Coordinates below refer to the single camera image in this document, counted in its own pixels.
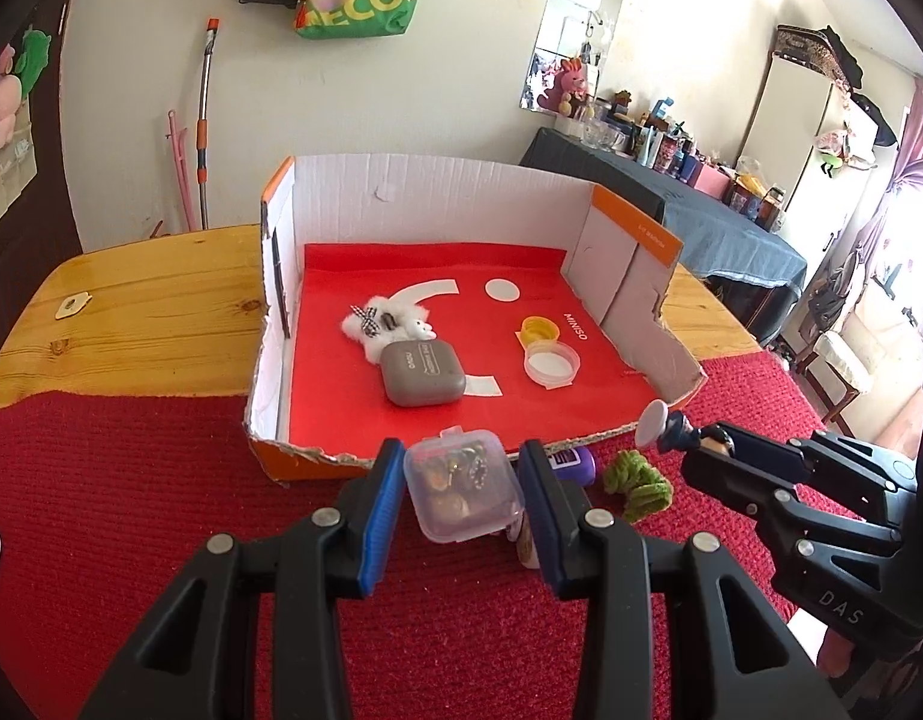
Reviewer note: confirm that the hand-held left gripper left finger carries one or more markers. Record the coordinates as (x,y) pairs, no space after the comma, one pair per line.
(379,517)

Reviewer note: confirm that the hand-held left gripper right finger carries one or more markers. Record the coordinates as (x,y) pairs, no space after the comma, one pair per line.
(540,517)

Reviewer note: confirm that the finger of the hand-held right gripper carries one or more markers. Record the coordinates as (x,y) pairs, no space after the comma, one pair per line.
(776,446)
(731,476)

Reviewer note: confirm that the purple bottle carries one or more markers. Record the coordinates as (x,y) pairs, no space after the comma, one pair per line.
(577,465)

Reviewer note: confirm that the small clear plastic box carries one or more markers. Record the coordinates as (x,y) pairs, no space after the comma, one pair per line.
(461,487)

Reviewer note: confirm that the green knit scrunchie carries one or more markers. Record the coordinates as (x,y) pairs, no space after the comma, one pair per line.
(637,480)

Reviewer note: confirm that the grey rounded case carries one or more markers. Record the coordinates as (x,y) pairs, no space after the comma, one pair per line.
(424,379)

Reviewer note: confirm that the clear plastic lid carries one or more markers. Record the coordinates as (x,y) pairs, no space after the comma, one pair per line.
(551,366)

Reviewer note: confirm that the yellow bottle cap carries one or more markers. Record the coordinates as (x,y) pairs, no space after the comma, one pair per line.
(536,328)

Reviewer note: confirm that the white fluffy plush toy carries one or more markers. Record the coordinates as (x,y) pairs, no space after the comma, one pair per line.
(409,315)

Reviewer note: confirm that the white cardboard box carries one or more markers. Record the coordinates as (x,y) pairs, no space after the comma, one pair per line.
(431,195)

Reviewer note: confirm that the white chair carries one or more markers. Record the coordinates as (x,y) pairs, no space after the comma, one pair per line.
(840,364)

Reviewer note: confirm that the black hanging bag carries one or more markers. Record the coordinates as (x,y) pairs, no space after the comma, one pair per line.
(828,292)

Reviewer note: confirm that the side table with dark cloth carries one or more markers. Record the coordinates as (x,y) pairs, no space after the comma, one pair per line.
(731,247)

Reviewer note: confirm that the red knit cloth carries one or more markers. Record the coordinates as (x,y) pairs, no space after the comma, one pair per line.
(94,465)

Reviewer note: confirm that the small hanging plush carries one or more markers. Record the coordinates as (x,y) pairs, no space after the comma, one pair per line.
(834,150)

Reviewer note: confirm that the row of bottles and jars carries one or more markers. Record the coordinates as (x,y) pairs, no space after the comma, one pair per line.
(678,157)

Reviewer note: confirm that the pink curtain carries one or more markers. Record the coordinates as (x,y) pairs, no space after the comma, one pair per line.
(911,157)

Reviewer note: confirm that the small wooden tag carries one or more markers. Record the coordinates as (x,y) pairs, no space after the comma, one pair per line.
(73,305)

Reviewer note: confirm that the patterned bag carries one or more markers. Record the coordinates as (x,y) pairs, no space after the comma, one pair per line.
(813,52)

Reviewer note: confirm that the pink plastic rod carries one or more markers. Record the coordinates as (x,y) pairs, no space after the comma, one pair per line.
(180,172)

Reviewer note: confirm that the pink rabbit plush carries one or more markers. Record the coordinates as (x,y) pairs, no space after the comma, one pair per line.
(566,82)

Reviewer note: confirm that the mop pole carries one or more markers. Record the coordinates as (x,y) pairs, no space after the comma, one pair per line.
(204,127)

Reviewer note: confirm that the dark brown door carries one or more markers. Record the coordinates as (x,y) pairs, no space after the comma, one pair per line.
(49,202)

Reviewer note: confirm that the beige hanging organizer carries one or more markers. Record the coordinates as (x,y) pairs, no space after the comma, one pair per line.
(8,180)

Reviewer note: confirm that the pale pink plush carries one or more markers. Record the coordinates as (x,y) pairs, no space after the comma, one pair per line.
(2,97)

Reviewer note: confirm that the green plush toy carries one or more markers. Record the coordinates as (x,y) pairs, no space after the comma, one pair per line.
(35,60)

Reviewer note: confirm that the wall mirror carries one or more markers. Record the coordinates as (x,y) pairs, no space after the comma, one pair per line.
(581,0)

